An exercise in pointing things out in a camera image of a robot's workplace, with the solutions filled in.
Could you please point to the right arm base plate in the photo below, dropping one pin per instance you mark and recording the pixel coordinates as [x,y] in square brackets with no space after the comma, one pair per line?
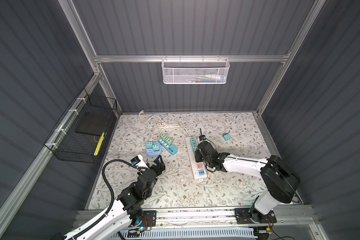
[253,216]

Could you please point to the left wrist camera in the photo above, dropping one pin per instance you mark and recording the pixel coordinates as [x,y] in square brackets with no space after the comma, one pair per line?
[139,163]

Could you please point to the pens in white basket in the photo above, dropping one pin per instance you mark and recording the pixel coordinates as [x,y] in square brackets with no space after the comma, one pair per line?
[208,79]

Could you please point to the black pad in basket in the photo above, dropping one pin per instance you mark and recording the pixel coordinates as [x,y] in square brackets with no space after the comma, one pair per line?
[92,124]

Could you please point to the green plug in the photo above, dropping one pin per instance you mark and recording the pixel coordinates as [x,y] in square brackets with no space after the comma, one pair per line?
[163,137]
[167,141]

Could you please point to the white wire wall basket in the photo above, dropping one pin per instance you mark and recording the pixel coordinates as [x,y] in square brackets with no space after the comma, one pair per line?
[177,71]

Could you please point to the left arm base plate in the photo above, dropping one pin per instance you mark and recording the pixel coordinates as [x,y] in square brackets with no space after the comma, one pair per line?
[148,219]

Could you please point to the lavender square power socket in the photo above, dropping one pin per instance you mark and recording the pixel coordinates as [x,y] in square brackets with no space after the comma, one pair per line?
[150,153]

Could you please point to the teal power strip with USB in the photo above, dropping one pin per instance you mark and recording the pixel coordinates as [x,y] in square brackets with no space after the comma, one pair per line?
[172,149]

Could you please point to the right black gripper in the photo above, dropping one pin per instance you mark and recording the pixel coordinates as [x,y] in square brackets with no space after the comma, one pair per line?
[197,156]

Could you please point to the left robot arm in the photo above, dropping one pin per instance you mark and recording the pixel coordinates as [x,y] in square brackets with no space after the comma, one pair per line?
[125,209]

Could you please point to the black wire side basket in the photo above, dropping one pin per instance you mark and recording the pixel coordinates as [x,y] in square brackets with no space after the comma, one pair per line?
[67,145]

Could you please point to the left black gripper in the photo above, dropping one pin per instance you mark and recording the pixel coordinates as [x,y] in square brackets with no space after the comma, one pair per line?
[160,166]

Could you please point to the yellow marker in basket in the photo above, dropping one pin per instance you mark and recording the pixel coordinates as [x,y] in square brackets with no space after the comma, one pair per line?
[99,145]

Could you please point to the white long power strip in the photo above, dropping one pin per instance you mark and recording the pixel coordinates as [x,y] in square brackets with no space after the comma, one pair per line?
[198,169]

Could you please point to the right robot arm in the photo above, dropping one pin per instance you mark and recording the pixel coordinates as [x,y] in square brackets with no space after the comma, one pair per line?
[281,181]

